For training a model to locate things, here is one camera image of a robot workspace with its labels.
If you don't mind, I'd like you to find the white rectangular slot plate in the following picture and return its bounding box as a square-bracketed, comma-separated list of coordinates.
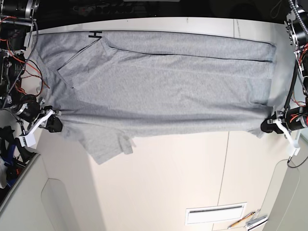
[185, 202, 247, 225]

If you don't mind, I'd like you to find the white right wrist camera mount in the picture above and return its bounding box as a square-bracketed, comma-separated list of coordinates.
[18, 109, 55, 147]

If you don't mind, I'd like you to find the yellow pencil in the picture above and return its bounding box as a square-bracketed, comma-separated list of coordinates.
[228, 212, 256, 229]

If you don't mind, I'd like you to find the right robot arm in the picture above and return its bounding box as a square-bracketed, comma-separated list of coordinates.
[0, 0, 63, 133]

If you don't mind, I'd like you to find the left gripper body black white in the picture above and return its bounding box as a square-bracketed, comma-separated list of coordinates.
[260, 108, 308, 133]

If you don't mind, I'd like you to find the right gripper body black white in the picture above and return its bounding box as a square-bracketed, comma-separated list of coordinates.
[20, 102, 63, 133]

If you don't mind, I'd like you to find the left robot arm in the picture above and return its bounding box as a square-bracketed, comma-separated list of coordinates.
[260, 0, 308, 134]

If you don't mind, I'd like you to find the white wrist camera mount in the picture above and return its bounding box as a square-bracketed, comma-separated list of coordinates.
[18, 109, 55, 147]
[273, 119, 301, 157]

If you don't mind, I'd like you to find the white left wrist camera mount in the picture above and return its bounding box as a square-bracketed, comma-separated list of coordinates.
[273, 119, 301, 157]

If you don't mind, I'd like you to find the grey T-shirt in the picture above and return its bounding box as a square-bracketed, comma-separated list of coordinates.
[34, 31, 276, 164]

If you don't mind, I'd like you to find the black and blue tool pile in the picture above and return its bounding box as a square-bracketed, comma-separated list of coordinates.
[0, 126, 36, 189]

